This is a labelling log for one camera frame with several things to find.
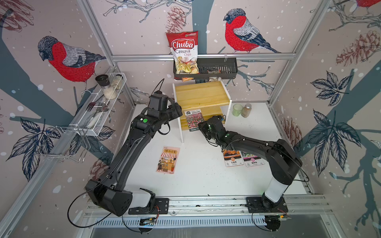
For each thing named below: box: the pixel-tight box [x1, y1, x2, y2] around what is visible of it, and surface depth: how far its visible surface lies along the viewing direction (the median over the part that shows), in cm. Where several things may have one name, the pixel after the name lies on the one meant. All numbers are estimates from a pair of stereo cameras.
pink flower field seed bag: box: [184, 109, 204, 132], surface depth 92 cm
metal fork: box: [85, 94, 105, 113], surface depth 72 cm
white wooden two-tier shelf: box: [172, 77, 233, 144], surface depth 80 cm
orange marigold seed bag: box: [223, 149, 245, 168], surface depth 92 cm
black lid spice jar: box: [95, 73, 118, 100], surface depth 77 cm
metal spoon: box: [87, 105, 110, 129], surface depth 71 cm
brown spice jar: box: [240, 103, 253, 119], surface depth 109 cm
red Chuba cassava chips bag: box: [165, 30, 200, 74], surface depth 85 cm
